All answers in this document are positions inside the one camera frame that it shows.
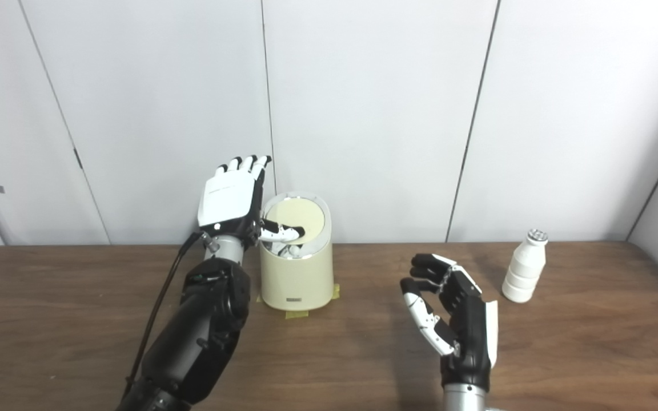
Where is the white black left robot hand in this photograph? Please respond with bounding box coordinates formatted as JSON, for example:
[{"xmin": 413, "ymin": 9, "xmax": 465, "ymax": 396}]
[{"xmin": 198, "ymin": 155, "xmax": 306, "ymax": 252}]

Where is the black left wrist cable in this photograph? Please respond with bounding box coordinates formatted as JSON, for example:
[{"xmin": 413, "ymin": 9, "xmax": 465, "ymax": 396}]
[{"xmin": 123, "ymin": 231, "xmax": 207, "ymax": 400}]

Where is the small white plastic bottle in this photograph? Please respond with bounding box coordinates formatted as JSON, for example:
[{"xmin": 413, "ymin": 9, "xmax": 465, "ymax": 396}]
[{"xmin": 501, "ymin": 229, "xmax": 549, "ymax": 303}]

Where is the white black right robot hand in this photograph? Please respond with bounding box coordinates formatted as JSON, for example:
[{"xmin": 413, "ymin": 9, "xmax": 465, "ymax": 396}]
[{"xmin": 400, "ymin": 253, "xmax": 499, "ymax": 394}]

